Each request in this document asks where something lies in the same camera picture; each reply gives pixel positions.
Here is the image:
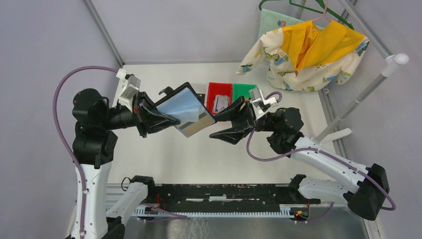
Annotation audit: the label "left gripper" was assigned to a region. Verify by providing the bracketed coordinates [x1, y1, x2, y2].
[102, 88, 180, 135]

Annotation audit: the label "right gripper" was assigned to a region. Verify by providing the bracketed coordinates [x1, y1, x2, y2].
[207, 96, 277, 145]

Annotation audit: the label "black leather card holder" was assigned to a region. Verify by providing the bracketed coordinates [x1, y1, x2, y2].
[155, 82, 212, 128]

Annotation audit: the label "credit card with magnetic stripe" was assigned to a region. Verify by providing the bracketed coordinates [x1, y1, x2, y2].
[176, 111, 215, 138]

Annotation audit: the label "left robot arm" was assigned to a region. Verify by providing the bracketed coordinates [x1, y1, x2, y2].
[70, 88, 179, 239]

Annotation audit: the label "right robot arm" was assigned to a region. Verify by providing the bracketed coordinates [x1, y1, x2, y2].
[210, 97, 391, 221]

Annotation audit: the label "cards in red bin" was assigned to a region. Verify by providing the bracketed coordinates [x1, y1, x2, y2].
[212, 95, 230, 113]

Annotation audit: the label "green plastic bin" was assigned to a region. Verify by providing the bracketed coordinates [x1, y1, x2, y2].
[232, 84, 257, 103]

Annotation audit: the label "red plastic bin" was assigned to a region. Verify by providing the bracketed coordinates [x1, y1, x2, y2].
[206, 82, 233, 115]

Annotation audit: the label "white plastic bin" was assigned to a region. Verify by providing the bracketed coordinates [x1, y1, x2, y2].
[191, 83, 208, 101]

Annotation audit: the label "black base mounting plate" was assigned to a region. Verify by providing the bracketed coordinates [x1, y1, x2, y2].
[143, 184, 320, 213]

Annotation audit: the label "yellow cream children's jacket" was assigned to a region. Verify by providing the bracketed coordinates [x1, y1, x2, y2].
[236, 20, 370, 92]

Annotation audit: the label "white clothes rack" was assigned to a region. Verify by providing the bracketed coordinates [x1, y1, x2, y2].
[311, 0, 410, 146]

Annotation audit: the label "light green towel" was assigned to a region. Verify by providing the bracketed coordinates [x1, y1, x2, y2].
[256, 8, 327, 65]

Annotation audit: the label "pink clothes hanger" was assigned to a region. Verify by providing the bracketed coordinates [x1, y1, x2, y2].
[312, 0, 332, 22]

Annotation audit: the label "green clothes hanger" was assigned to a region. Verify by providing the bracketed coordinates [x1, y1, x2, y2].
[258, 0, 358, 32]

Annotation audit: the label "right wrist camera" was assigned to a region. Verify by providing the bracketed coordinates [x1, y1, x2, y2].
[249, 87, 271, 120]

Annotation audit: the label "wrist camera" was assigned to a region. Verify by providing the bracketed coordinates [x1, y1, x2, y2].
[117, 74, 141, 111]
[249, 87, 271, 120]

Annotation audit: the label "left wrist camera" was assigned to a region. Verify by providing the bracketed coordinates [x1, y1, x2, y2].
[117, 74, 141, 111]

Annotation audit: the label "white cable tray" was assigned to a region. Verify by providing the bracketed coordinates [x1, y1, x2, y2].
[132, 205, 308, 220]

